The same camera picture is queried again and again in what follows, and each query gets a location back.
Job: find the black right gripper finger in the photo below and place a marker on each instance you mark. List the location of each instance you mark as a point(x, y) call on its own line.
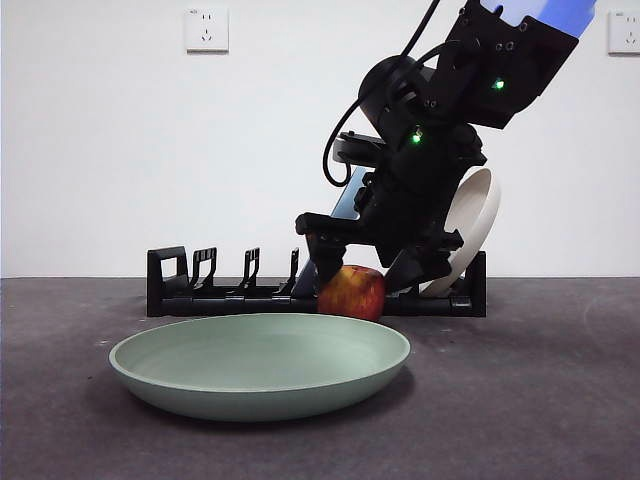
point(327, 255)
point(415, 272)

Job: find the red yellow apple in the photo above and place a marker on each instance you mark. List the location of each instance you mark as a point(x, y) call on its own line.
point(352, 295)

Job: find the green round plate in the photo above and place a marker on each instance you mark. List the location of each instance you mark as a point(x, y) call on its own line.
point(260, 360)

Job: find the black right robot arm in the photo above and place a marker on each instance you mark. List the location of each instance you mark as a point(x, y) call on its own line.
point(415, 200)

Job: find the blue round plate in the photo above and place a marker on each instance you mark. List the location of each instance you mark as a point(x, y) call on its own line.
point(350, 195)

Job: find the cream round plate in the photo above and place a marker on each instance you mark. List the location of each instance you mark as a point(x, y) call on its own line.
point(477, 215)

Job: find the black plate rack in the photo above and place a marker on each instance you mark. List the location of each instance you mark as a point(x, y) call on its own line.
point(200, 302)

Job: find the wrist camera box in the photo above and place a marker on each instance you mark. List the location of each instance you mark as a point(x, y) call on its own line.
point(360, 147)

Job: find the white wall socket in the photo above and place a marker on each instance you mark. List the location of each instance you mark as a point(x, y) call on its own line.
point(625, 32)
point(207, 30)

